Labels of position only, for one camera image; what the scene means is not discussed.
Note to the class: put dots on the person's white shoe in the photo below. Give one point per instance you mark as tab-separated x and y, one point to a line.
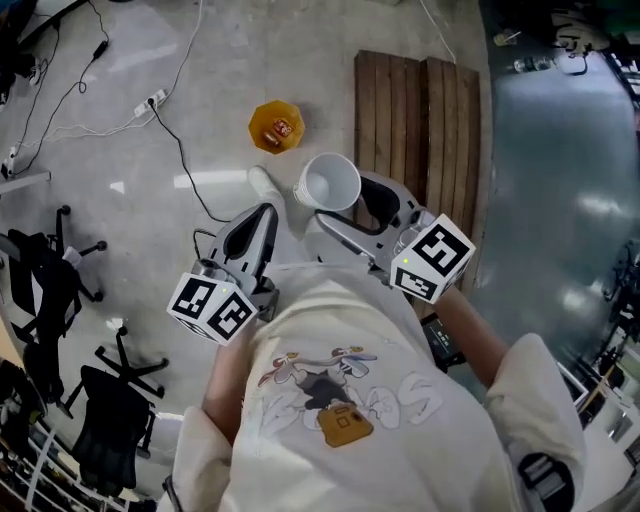
262	182

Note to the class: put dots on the person's white printed shirt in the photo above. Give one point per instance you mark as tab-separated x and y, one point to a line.
360	440

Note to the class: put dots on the black waist device with screen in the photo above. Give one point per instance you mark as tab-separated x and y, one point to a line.
442	342

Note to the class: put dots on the white desk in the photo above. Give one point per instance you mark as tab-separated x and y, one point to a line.
22	181

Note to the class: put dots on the small white power strip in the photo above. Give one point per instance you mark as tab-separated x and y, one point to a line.
9	160

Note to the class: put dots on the person's right forearm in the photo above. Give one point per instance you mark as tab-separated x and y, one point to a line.
475	340

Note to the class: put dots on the clear plastic water bottle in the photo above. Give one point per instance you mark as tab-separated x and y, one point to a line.
532	64

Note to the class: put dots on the black office chair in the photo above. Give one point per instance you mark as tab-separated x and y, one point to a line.
110	430
45	280

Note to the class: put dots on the brown crumpled wrapper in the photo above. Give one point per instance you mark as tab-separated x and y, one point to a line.
272	139

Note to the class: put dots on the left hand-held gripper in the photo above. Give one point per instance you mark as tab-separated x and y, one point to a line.
200	300

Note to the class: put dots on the person's left forearm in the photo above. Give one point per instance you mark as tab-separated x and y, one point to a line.
230	390

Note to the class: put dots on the white paper cups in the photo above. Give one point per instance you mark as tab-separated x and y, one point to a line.
330	182

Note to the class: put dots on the red snack packet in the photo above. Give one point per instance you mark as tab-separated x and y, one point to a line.
282	127

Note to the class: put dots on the brown wooden pallet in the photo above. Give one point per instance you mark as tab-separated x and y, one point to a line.
415	125

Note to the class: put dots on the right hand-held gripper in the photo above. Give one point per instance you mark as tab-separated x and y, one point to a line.
435	255

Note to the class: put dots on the person's white trousers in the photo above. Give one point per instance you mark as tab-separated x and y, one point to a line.
300	240

